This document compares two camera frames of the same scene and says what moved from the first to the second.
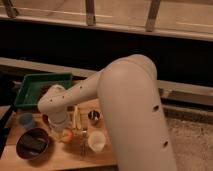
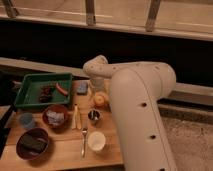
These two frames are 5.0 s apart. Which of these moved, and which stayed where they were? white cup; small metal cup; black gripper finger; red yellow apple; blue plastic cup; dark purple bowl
Moved: red yellow apple; black gripper finger
Stayed: small metal cup; white cup; dark purple bowl; blue plastic cup
